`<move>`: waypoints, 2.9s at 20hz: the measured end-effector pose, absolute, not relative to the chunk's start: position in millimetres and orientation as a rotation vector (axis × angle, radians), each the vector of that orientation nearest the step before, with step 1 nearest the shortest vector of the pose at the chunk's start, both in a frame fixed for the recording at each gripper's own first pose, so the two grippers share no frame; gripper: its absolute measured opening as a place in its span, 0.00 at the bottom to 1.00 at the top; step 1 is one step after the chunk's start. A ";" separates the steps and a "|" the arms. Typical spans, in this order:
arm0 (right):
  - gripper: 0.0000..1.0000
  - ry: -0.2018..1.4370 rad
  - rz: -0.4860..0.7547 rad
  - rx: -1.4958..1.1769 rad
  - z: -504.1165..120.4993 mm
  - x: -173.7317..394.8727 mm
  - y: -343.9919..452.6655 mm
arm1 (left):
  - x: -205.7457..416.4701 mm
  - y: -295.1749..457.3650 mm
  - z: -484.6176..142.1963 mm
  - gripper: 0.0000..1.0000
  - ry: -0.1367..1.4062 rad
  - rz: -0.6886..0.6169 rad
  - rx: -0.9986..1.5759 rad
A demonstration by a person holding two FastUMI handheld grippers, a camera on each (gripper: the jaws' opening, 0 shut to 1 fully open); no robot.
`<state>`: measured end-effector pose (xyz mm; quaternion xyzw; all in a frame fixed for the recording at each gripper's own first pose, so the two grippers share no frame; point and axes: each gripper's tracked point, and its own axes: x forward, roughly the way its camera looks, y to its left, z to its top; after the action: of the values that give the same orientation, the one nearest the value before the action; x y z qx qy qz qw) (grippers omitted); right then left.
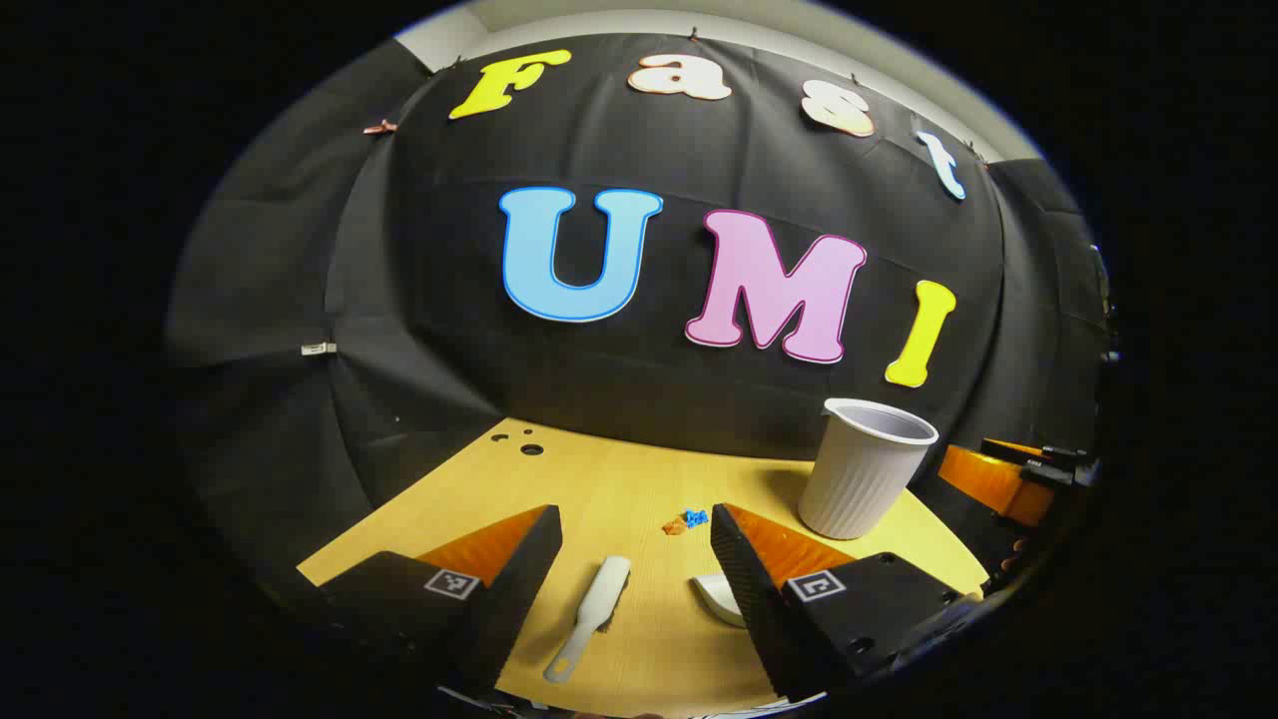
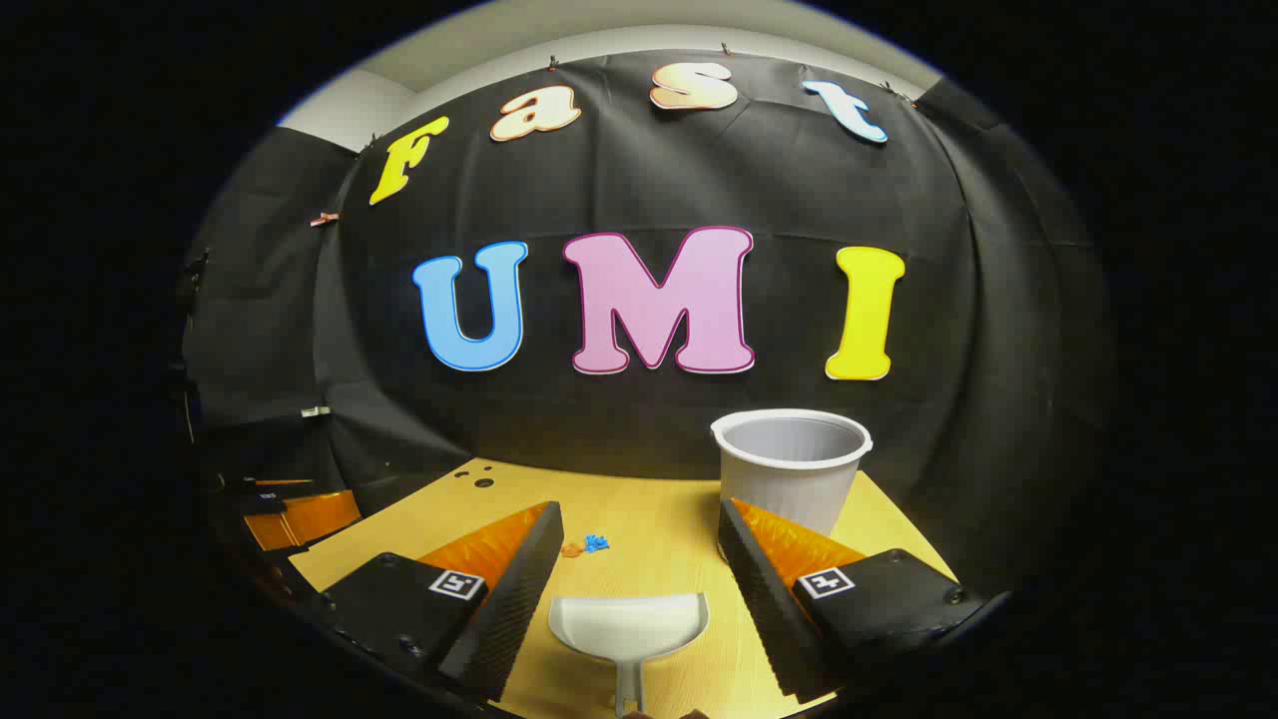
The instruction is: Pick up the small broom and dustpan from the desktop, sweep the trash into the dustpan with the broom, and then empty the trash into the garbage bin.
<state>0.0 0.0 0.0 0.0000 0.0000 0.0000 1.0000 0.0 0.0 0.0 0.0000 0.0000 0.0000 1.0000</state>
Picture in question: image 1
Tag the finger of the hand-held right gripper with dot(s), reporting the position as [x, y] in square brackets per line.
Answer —
[1038, 464]
[983, 479]

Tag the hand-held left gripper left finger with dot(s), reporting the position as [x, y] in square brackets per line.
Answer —
[524, 569]

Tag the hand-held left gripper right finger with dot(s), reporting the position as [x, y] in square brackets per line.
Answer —
[744, 569]

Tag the white dustpan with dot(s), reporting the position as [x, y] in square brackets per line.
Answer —
[721, 596]

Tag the blue paper scrap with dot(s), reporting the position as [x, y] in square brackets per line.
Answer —
[697, 517]

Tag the small white broom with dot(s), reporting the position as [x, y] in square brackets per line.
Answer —
[599, 599]

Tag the white ribbed garbage bin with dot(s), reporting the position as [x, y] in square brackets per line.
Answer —
[859, 479]

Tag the wooden desktop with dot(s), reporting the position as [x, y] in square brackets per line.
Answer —
[619, 489]

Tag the black backdrop cloth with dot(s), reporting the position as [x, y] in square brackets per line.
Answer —
[449, 330]

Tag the silver metal clip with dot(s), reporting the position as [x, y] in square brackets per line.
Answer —
[318, 349]

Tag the copper clip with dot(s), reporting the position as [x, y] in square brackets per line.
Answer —
[379, 127]

